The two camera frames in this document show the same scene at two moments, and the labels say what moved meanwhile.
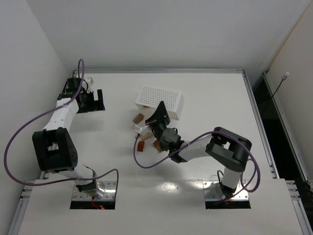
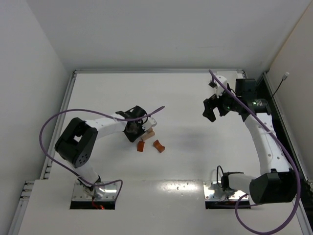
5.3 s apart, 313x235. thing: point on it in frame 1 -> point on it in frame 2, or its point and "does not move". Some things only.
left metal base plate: x=106 y=190 does not move
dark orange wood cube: x=140 y=146 does not move
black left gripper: x=92 y=103 -> x=135 y=132
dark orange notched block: x=156 y=144 does not move
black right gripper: x=158 y=120 -> x=216 y=105
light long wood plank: x=147 y=135 does not move
